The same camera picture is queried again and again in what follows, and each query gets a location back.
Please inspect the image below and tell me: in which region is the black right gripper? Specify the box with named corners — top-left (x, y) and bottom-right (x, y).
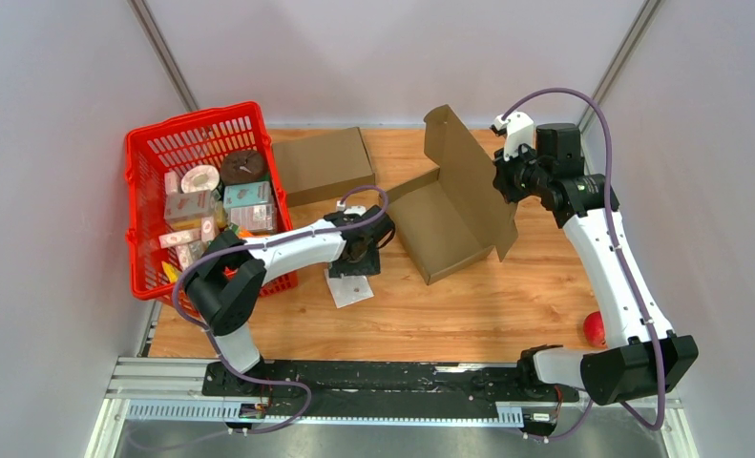
top-left (492, 139), bottom-right (550, 204)

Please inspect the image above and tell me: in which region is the red plastic basket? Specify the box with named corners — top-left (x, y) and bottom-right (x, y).
top-left (125, 101), bottom-right (293, 304)

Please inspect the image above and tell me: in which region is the teal snack box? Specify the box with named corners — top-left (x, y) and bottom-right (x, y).
top-left (222, 181), bottom-right (273, 210)

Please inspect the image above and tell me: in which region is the pink white tape roll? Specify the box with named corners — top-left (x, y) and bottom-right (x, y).
top-left (180, 165), bottom-right (221, 194)

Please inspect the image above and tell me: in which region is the pink white carton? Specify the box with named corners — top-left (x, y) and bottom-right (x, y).
top-left (163, 191), bottom-right (218, 228)

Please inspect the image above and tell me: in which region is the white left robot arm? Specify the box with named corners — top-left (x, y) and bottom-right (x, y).
top-left (172, 205), bottom-right (395, 396)

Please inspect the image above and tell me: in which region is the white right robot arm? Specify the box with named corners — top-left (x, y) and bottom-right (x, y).
top-left (491, 113), bottom-right (699, 406)

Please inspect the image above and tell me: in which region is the clear plastic bag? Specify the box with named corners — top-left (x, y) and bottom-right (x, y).
top-left (325, 270), bottom-right (374, 309)

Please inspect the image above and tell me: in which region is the red apple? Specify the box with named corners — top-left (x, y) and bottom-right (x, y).
top-left (582, 311), bottom-right (606, 348)

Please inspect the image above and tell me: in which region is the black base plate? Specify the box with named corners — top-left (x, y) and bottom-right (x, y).
top-left (201, 360), bottom-right (579, 420)

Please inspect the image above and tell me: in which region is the brown round cake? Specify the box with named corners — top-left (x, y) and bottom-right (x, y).
top-left (220, 150), bottom-right (269, 186)

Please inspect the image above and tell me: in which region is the aluminium front rail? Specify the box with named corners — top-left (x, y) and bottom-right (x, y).
top-left (98, 357), bottom-right (685, 426)

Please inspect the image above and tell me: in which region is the brown cardboard box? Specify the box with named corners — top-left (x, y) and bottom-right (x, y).
top-left (272, 127), bottom-right (376, 207)

